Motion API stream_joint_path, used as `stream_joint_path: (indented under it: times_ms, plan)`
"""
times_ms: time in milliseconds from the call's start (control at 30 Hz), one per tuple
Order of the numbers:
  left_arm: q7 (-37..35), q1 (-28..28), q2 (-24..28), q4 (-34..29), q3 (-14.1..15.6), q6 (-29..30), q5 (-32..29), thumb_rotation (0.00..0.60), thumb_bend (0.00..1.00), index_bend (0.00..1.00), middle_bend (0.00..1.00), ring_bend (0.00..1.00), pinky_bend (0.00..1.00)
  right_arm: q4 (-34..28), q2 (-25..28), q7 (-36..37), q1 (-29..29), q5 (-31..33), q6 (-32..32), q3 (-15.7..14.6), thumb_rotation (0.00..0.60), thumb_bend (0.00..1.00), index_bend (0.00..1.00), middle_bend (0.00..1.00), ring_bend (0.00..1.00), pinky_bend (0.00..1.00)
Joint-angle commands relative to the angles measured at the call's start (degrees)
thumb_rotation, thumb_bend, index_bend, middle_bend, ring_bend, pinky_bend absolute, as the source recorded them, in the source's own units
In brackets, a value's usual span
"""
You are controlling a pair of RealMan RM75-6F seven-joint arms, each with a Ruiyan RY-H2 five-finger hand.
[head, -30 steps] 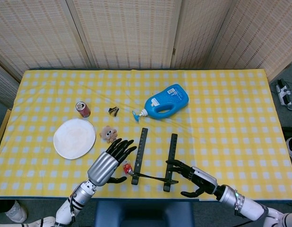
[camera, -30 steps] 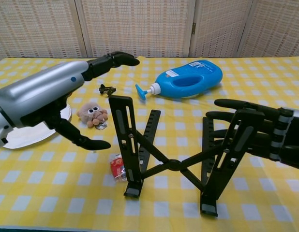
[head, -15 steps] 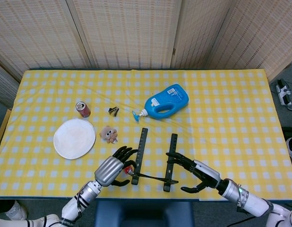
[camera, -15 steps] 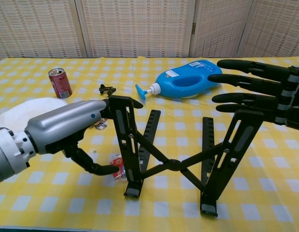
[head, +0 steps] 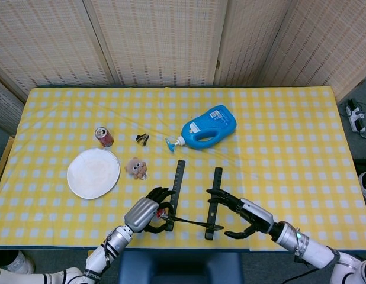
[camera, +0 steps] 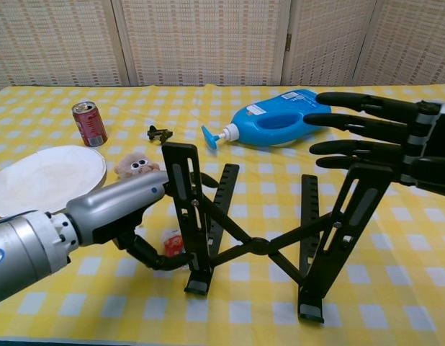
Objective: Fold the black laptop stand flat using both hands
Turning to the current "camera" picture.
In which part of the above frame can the woven folding screen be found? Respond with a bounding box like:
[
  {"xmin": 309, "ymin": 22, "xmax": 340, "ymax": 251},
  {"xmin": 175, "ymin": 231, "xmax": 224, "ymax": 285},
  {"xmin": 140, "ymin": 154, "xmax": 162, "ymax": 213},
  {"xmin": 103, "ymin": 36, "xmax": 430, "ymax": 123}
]
[{"xmin": 0, "ymin": 0, "xmax": 445, "ymax": 95}]

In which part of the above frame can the black folding laptop stand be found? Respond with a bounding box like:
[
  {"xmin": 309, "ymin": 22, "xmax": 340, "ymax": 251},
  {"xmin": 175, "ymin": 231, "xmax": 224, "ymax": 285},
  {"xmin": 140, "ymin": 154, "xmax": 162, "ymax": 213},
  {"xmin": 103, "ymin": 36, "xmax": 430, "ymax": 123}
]
[{"xmin": 161, "ymin": 142, "xmax": 398, "ymax": 324}]

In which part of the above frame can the robot right five-finger hand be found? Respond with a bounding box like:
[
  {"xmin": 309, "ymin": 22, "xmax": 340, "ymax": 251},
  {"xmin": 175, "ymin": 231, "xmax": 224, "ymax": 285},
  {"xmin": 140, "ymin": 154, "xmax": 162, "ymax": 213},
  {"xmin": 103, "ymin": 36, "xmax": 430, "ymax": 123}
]
[{"xmin": 303, "ymin": 92, "xmax": 445, "ymax": 199}]

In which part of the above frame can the red snack packet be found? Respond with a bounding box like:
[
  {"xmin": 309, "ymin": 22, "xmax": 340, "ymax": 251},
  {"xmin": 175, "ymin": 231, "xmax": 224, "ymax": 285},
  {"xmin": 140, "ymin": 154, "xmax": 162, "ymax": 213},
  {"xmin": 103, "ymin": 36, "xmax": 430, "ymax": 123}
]
[{"xmin": 161, "ymin": 227, "xmax": 184, "ymax": 257}]

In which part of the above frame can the robot left five-finger hand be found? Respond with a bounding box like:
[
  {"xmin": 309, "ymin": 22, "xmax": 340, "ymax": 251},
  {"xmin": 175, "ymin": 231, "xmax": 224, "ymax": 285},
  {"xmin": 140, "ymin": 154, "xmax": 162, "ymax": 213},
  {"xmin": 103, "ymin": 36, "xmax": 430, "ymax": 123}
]
[{"xmin": 66, "ymin": 169, "xmax": 220, "ymax": 272}]

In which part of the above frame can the yellow checkered tablecloth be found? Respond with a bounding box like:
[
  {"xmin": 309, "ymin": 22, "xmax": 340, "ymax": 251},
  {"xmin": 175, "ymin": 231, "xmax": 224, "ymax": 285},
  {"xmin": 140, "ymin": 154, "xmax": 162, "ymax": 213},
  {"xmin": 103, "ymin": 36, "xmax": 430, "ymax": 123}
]
[{"xmin": 0, "ymin": 83, "xmax": 445, "ymax": 343}]

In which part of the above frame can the red soda can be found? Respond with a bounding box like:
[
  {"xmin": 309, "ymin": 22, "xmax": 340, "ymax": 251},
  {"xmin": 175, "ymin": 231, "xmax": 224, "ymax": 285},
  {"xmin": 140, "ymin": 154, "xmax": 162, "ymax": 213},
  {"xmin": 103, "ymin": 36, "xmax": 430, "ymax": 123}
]
[{"xmin": 71, "ymin": 100, "xmax": 109, "ymax": 148}]

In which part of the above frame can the black binder clip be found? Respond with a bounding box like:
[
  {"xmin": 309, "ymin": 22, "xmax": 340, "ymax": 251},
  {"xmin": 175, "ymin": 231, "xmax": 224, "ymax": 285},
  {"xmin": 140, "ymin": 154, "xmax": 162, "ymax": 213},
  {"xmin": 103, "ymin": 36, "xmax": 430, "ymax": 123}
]
[{"xmin": 146, "ymin": 125, "xmax": 174, "ymax": 147}]

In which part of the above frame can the blue pump detergent bottle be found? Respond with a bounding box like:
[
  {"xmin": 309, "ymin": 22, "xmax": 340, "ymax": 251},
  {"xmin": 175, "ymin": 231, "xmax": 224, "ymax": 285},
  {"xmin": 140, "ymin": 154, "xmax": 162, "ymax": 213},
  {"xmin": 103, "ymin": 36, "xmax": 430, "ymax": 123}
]
[{"xmin": 201, "ymin": 89, "xmax": 333, "ymax": 151}]

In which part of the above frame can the brown plush toy keychain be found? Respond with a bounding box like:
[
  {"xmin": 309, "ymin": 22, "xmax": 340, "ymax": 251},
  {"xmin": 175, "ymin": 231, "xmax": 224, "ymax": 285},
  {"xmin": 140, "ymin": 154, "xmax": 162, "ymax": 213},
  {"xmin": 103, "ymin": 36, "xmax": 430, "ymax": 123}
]
[{"xmin": 114, "ymin": 152, "xmax": 161, "ymax": 180}]

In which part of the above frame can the white paper plate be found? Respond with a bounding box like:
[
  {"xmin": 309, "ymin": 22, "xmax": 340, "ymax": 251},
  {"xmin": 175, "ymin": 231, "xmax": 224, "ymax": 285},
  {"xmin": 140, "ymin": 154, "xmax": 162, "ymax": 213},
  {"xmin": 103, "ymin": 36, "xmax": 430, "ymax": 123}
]
[{"xmin": 0, "ymin": 144, "xmax": 107, "ymax": 218}]

